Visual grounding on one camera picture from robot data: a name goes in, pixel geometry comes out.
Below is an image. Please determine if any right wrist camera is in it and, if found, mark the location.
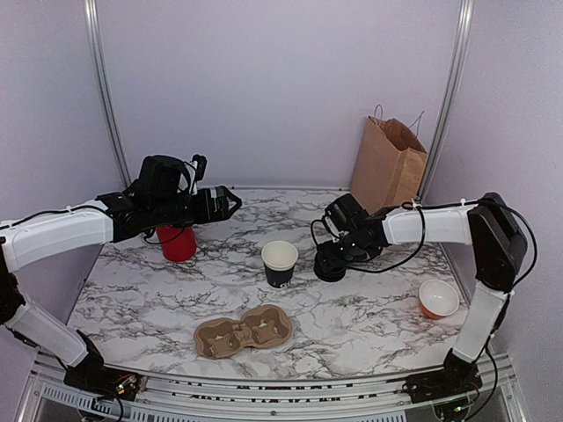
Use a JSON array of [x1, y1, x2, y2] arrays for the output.
[[325, 193, 369, 232]]

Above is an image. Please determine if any brown paper bag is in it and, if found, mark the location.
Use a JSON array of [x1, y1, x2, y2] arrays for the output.
[[349, 115, 428, 214]]

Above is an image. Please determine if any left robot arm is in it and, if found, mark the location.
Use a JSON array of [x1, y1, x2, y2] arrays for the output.
[[1, 186, 242, 393]]

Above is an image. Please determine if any aluminium frame post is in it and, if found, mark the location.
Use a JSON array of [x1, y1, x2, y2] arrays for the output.
[[418, 0, 475, 200], [84, 0, 132, 187]]

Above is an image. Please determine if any front aluminium rail base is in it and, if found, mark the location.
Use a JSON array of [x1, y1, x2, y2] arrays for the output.
[[15, 352, 531, 421]]

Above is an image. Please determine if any orange white bowl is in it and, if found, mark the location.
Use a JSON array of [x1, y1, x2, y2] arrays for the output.
[[418, 280, 459, 320]]

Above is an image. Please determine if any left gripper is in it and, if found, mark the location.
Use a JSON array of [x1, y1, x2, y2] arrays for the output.
[[150, 185, 241, 227]]

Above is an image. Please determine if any black plastic cup lid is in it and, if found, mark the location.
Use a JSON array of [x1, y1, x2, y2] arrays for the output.
[[313, 255, 346, 283]]

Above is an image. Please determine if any cardboard cup carrier tray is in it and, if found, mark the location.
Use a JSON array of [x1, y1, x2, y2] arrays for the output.
[[194, 304, 293, 360]]

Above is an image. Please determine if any left aluminium frame post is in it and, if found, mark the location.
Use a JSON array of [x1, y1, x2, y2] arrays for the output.
[[84, 0, 132, 187]]

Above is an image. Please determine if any black paper coffee cup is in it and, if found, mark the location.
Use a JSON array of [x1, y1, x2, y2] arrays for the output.
[[261, 240, 299, 288]]

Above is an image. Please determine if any red cylindrical holder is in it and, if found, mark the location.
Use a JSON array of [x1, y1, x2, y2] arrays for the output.
[[157, 226, 197, 263]]

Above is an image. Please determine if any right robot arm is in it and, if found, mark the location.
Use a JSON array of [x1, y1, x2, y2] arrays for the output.
[[314, 193, 537, 394]]

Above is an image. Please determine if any right aluminium frame post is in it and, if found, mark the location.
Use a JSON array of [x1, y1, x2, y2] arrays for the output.
[[418, 0, 475, 200]]

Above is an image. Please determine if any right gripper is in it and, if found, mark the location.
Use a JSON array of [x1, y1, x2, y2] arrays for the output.
[[318, 231, 372, 271]]

